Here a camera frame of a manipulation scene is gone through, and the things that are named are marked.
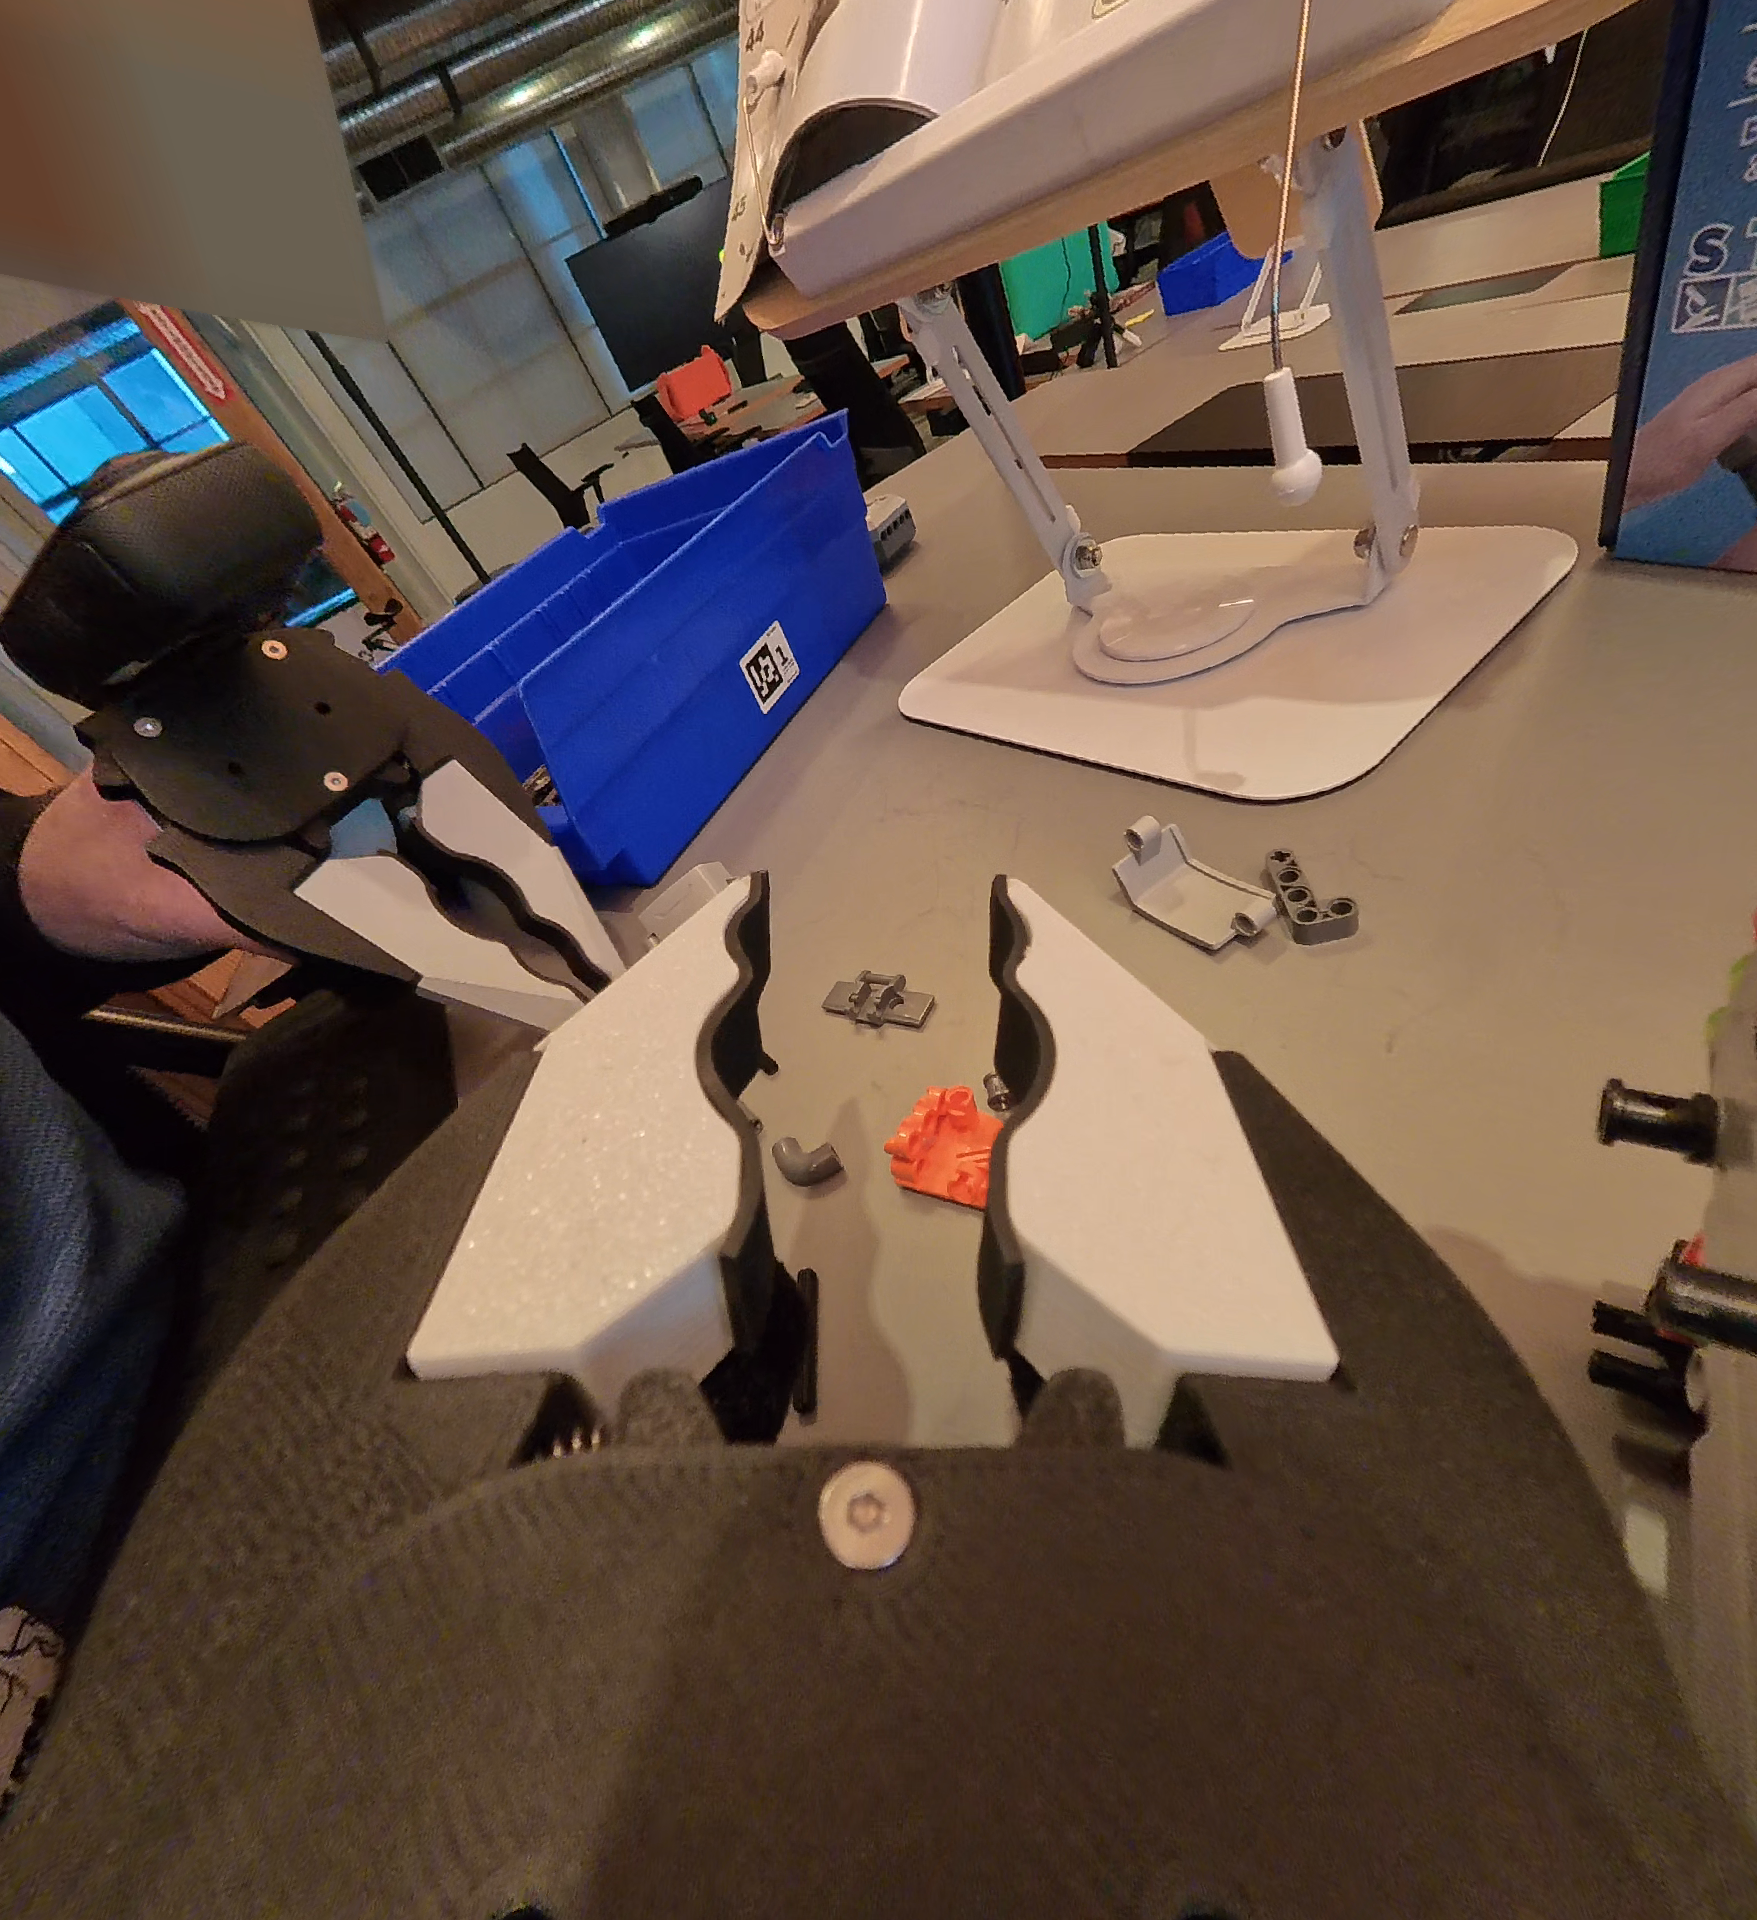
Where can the light grey curved panel piece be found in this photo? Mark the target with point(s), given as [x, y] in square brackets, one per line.
[1174, 891]

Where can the white stand base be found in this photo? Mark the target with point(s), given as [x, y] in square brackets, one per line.
[1268, 706]

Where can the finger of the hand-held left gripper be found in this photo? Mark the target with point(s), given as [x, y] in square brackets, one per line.
[430, 930]
[505, 857]

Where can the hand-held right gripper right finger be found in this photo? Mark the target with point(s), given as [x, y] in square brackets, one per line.
[1163, 1232]

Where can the black perforated pad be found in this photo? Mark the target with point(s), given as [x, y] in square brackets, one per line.
[337, 1172]

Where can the orange panel piece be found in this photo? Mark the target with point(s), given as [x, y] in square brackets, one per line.
[938, 1153]

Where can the small dark grey piece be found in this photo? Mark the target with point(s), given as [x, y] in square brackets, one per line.
[997, 1095]

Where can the black office chair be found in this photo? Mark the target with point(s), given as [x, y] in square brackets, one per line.
[564, 489]

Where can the window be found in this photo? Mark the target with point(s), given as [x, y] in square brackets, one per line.
[69, 435]

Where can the white plastic device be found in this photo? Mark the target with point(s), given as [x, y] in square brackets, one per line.
[1058, 137]

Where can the black monitor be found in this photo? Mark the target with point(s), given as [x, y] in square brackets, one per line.
[654, 285]

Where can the grey elbow connector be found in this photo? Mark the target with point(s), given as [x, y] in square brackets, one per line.
[801, 1164]

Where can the dark grey beam piece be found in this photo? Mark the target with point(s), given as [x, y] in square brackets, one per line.
[1315, 904]

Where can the person's left hand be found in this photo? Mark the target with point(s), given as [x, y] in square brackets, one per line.
[115, 886]

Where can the blue plastic bin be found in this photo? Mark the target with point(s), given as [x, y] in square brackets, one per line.
[698, 645]

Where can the light grey ribbed panel piece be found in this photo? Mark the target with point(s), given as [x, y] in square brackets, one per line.
[683, 894]

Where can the blue robot kit box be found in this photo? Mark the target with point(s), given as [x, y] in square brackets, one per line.
[1733, 180]

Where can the green bin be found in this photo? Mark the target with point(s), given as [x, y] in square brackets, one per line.
[1058, 283]
[1624, 205]

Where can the dark grey connector plate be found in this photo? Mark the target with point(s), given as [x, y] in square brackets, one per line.
[878, 999]

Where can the small blue bin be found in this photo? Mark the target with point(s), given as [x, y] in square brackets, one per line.
[1210, 277]

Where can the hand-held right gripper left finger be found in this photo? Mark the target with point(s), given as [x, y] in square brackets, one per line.
[593, 1232]

